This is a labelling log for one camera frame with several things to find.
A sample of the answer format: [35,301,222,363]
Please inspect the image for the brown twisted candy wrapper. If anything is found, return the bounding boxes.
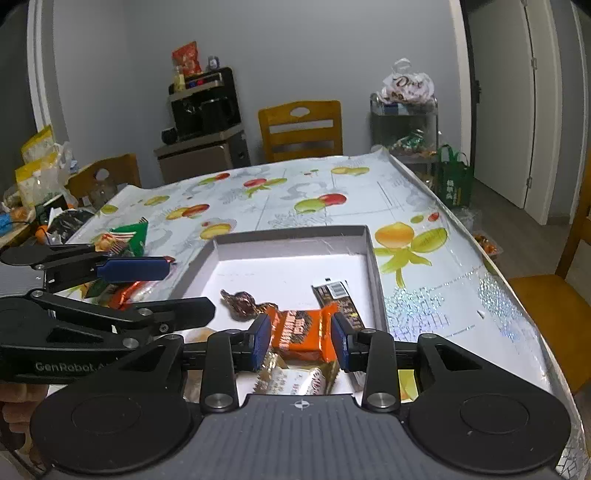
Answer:
[220,289,278,320]

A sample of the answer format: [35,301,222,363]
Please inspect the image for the green tote bag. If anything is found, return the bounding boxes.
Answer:
[434,144,475,208]

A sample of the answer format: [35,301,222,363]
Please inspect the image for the pile of wrapped candies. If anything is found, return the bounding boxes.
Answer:
[388,131,437,158]

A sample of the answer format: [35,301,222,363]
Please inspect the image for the tray of orange snacks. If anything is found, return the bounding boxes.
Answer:
[473,233,504,257]

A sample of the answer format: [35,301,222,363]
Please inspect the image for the yellow clear snack packet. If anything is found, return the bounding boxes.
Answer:
[185,327,222,344]

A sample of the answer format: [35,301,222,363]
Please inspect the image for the clear plastic bottle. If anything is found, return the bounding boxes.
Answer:
[88,178,118,210]

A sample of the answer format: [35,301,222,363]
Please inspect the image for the red snack bag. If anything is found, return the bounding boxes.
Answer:
[172,41,204,77]

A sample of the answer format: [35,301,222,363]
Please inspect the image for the yellow food bag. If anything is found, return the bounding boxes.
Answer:
[14,157,65,208]
[21,124,56,162]

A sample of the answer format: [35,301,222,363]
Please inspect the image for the fruit printed tablecloth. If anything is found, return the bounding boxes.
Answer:
[60,150,583,480]

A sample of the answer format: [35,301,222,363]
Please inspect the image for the red foil snack packet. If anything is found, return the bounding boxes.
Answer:
[108,281,155,310]

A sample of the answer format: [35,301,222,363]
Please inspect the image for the dark brown snack bar packet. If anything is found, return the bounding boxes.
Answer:
[311,278,363,330]

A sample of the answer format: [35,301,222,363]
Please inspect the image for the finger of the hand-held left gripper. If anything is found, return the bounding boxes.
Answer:
[0,244,171,294]
[28,291,217,350]

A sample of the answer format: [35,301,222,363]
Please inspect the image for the person's left hand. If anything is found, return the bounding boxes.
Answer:
[0,383,49,450]

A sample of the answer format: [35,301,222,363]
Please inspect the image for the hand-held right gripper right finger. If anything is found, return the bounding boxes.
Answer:
[330,312,485,412]

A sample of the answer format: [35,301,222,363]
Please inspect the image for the orange snack packet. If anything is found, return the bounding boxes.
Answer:
[268,302,340,364]

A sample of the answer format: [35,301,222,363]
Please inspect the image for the black bag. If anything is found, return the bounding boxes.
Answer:
[48,210,95,241]

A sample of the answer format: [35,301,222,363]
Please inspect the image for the black tea bar machine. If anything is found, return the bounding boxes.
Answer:
[154,67,252,185]

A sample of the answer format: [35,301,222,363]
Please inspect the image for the green striped snack packet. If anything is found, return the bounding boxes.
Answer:
[92,222,149,259]

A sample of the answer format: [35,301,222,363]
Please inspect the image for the clear printed plastic bag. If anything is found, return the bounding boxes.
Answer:
[376,58,435,104]

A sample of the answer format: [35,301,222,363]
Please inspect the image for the grey shallow cardboard box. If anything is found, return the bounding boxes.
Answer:
[172,224,393,398]

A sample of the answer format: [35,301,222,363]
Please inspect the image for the metal storage rack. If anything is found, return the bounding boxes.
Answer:
[369,92,439,160]

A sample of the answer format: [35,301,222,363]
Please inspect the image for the white door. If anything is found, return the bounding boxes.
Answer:
[466,0,550,224]

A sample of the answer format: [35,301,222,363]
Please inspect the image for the wooden chair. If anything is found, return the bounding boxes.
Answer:
[257,100,344,163]
[65,154,141,208]
[508,175,591,393]

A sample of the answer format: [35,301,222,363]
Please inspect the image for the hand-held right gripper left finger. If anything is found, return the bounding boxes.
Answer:
[111,314,273,413]

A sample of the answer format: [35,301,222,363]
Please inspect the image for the gold silver snack packet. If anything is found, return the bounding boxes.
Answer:
[252,366,338,396]

